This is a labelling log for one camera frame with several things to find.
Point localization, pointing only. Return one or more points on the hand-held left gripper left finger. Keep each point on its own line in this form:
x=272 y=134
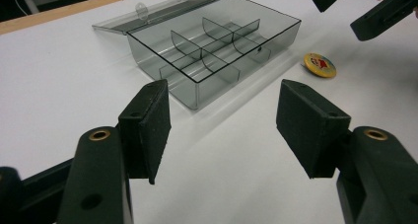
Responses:
x=144 y=132

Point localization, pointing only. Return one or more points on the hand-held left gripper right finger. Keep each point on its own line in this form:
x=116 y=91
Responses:
x=312 y=135

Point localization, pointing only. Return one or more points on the round yellow cartoon badge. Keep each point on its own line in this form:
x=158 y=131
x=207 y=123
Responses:
x=320 y=65

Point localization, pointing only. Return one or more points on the clear grey compartment box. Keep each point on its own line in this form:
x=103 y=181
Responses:
x=213 y=49

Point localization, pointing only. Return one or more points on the grey metal stand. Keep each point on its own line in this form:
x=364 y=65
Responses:
x=29 y=0

